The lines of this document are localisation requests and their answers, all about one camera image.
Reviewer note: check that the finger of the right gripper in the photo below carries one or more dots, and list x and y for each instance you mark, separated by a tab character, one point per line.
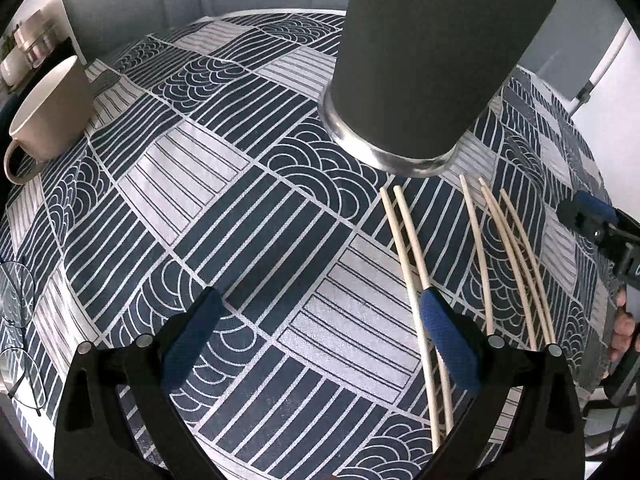
583	219
590	204

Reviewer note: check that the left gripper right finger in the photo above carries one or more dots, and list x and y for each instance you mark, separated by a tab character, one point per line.
545	439

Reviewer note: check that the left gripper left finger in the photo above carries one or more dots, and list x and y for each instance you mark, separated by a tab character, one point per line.
92	436

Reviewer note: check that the person's right hand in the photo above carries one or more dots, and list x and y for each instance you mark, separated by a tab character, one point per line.
626	319

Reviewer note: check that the black cylindrical utensil holder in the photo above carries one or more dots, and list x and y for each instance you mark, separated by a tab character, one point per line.
412	75

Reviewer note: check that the patterned navy white tablecloth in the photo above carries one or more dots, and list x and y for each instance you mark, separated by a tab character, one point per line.
205	163

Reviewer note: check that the beige ceramic mug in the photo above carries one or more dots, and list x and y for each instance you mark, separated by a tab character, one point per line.
51	118

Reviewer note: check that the white jars on shelf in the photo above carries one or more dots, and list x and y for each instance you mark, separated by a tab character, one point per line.
27	48

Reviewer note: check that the wire frame eyeglasses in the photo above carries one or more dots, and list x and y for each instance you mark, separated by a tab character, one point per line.
20	375

